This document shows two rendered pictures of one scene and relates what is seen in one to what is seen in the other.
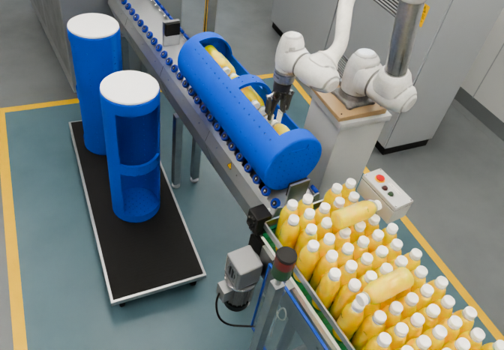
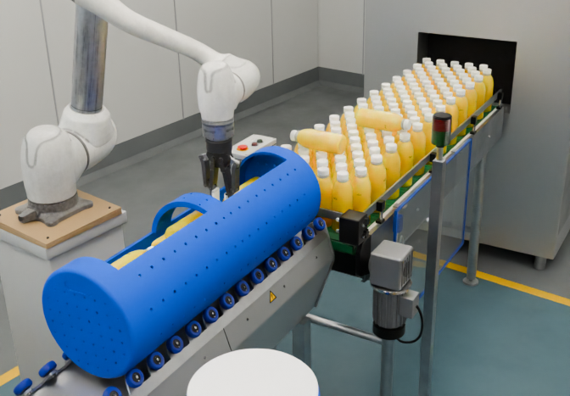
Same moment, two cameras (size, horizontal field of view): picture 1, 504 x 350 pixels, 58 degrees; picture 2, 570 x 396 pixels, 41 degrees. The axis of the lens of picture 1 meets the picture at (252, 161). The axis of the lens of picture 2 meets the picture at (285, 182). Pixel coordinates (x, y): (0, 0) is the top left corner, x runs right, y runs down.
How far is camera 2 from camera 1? 2.90 m
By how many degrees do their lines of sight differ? 88
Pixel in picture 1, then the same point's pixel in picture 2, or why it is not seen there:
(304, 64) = (246, 74)
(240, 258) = (395, 251)
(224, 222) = not seen: outside the picture
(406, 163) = not seen: outside the picture
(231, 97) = (240, 212)
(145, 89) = (243, 365)
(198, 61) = (166, 269)
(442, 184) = not seen: outside the picture
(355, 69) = (69, 150)
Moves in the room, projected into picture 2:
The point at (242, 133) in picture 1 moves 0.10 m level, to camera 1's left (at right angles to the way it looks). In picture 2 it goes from (284, 208) to (298, 222)
